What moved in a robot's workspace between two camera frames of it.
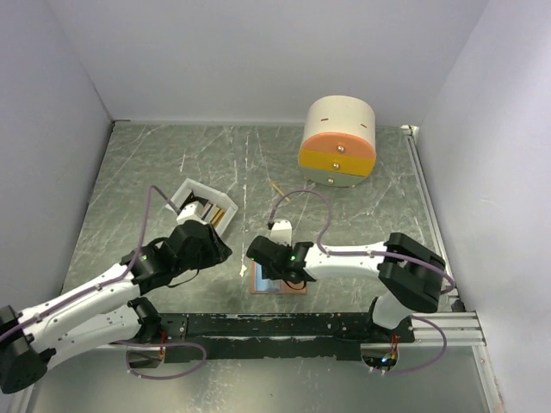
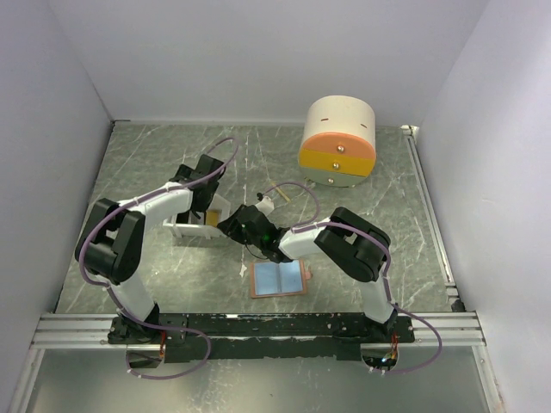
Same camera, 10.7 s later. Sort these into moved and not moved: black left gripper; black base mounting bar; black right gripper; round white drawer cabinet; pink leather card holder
Moved: black right gripper; black left gripper
Not moved: black base mounting bar; pink leather card holder; round white drawer cabinet
